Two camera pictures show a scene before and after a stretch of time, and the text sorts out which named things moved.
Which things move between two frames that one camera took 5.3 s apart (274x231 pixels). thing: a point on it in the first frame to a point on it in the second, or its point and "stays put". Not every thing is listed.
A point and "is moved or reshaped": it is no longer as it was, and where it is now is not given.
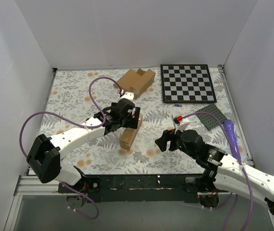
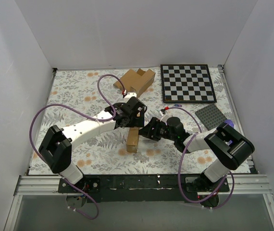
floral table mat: x=77 y=96 stays put
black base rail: x=133 y=188 stays put
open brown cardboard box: x=137 y=83 stays put
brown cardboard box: x=129 y=134 is moved or reshaped
